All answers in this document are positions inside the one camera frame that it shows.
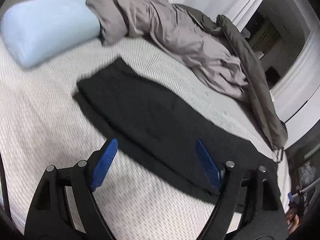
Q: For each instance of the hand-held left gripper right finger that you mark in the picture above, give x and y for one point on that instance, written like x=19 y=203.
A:
x=207 y=165

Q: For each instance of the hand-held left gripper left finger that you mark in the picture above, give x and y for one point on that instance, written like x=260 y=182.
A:
x=105 y=165

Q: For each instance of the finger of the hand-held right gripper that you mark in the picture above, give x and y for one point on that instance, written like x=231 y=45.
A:
x=290 y=197

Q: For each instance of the black pants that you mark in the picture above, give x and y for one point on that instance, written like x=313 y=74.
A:
x=150 y=110

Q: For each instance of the person's right hand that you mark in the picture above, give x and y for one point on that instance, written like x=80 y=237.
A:
x=292 y=220

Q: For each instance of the bed with white honeycomb sheet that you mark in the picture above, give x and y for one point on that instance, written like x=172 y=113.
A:
x=50 y=117

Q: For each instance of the dark grey quilt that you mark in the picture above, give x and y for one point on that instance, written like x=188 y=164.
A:
x=255 y=80

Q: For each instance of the light grey duvet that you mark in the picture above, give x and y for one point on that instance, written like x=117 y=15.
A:
x=175 y=35

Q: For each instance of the beige curtain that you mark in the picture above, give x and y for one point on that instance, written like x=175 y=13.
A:
x=267 y=36

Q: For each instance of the light blue pillow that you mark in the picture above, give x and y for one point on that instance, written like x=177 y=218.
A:
x=50 y=25

